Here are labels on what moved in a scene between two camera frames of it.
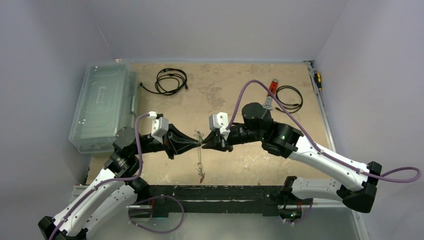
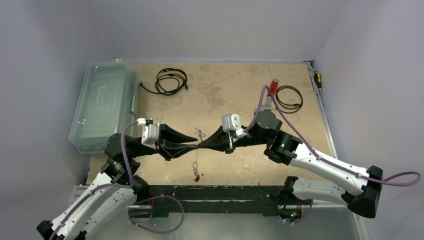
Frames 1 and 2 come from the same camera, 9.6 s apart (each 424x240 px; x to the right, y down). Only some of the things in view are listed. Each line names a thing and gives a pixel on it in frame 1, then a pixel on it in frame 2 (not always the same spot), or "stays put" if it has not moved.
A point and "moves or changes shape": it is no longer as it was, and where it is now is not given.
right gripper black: x=224 y=139 stays put
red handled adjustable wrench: x=273 y=88 stays put
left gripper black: x=172 y=140 stays put
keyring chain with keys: x=198 y=166 moves or changes shape
